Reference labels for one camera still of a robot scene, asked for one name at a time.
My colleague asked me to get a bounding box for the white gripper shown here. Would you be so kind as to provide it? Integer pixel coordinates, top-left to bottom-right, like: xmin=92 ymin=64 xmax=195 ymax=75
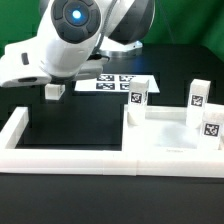
xmin=0 ymin=37 xmax=51 ymax=88

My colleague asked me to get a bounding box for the white square tabletop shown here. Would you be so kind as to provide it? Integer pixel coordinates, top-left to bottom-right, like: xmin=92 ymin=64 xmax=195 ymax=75
xmin=121 ymin=105 xmax=224 ymax=154

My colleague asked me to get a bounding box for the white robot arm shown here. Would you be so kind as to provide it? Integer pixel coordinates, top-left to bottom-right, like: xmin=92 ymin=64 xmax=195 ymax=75
xmin=0 ymin=0 xmax=155 ymax=88

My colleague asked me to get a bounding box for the white marker sheet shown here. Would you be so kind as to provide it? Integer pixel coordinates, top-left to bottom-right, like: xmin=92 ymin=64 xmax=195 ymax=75
xmin=74 ymin=74 xmax=160 ymax=93

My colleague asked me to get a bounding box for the white U-shaped fence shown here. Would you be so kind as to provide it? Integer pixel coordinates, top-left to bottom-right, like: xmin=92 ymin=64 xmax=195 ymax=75
xmin=0 ymin=107 xmax=224 ymax=178

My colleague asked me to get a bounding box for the braided grey camera cable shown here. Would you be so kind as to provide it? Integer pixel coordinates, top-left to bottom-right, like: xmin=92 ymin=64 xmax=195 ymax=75
xmin=96 ymin=0 xmax=119 ymax=58

